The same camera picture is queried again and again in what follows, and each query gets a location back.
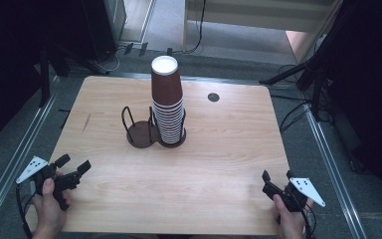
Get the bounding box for brown ribbed paper cup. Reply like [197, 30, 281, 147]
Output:
[150, 55, 184, 108]

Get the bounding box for dark cabinet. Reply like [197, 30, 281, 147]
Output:
[81, 0, 127, 62]

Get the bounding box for black floor cables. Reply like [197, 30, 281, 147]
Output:
[278, 64, 316, 133]

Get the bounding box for left hand-held gripper cable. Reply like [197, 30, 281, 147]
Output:
[15, 184, 37, 239]

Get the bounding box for black wire cup rack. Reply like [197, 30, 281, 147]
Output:
[121, 105, 187, 149]

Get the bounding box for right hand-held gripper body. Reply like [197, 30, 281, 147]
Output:
[262, 177, 326, 213]

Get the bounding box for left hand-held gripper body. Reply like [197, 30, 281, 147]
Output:
[15, 155, 82, 212]

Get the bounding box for black hanging cable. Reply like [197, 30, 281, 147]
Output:
[173, 0, 207, 55]

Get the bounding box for right hand-held gripper cable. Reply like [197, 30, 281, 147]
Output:
[299, 202, 317, 239]

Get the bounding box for white floor cable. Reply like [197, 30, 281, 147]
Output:
[94, 46, 127, 73]

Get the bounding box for person's left hand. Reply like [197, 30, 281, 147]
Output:
[32, 177, 73, 239]

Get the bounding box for hand-held gripper cable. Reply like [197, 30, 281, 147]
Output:
[15, 184, 37, 239]
[299, 202, 317, 239]

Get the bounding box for aluminium floor rail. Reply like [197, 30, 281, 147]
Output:
[302, 105, 369, 239]
[0, 75, 62, 230]

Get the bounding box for black metal stand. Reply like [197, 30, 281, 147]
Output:
[259, 0, 352, 121]

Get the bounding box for person's right hand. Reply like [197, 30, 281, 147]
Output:
[272, 193, 314, 239]

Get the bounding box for white desk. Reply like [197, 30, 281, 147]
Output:
[182, 0, 344, 53]

